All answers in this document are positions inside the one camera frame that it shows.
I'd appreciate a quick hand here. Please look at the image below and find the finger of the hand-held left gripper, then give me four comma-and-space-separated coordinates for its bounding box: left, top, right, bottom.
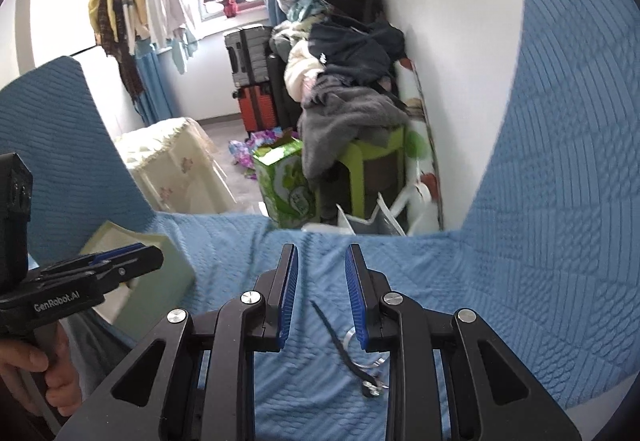
37, 242, 147, 278
94, 245, 165, 295

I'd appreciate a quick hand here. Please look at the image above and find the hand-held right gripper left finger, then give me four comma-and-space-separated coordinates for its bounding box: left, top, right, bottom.
55, 243, 300, 441

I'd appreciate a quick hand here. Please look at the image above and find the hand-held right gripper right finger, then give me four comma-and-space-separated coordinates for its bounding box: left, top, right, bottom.
346, 243, 583, 441

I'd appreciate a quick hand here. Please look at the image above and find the pale green jewelry box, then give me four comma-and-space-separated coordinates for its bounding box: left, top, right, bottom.
80, 220, 197, 343

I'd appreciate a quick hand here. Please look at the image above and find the black cord bracelet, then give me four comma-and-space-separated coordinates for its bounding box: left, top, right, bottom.
310, 299, 389, 400

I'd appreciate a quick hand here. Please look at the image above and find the silver ring band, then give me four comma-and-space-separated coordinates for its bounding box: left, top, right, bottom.
341, 327, 390, 370

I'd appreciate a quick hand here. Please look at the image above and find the person's left hand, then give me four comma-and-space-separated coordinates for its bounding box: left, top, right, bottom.
0, 322, 84, 418

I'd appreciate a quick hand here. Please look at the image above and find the white bag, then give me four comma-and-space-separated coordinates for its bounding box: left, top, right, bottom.
336, 185, 432, 238

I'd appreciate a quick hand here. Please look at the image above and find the lace-covered white cabinet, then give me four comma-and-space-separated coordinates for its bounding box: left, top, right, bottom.
114, 117, 237, 215

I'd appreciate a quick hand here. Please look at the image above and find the green printed carton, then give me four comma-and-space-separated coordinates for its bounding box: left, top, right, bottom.
252, 131, 319, 230

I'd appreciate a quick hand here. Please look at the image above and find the colourful patterned cloth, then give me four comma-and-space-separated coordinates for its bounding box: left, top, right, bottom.
229, 126, 301, 183

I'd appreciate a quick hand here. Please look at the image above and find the green plastic stool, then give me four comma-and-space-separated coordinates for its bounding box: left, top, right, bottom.
339, 125, 407, 218

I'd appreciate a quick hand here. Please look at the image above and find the floral printed board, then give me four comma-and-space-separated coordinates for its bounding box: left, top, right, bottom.
394, 58, 447, 230

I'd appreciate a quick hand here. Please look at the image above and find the blue curtain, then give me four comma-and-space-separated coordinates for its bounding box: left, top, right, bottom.
134, 40, 177, 125

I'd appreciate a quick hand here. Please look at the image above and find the grey fleece blanket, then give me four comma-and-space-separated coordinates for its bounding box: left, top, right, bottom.
297, 74, 412, 180

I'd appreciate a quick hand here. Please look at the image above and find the blue textured blanket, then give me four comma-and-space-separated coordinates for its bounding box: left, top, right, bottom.
0, 0, 640, 441

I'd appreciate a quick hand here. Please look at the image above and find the dark plaid scarf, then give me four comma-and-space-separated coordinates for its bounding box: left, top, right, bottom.
97, 0, 147, 103

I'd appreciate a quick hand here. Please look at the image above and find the red suitcase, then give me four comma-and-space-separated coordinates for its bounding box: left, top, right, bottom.
234, 84, 279, 133

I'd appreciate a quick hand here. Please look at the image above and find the black suitcase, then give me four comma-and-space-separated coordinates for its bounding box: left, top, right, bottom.
265, 51, 302, 130

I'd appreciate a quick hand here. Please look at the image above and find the light blue hanging garment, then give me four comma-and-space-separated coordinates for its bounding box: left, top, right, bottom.
167, 28, 199, 75

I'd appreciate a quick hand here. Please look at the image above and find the white duvet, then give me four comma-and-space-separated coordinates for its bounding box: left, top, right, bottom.
283, 41, 327, 105

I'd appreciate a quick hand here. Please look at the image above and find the grey suitcase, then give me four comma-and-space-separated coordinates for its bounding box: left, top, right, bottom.
224, 26, 274, 88

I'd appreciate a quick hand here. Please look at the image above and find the dark navy clothing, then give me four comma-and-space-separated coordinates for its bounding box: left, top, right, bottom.
306, 18, 407, 88

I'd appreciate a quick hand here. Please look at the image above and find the white wardrobe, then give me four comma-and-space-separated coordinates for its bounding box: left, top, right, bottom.
27, 0, 124, 73

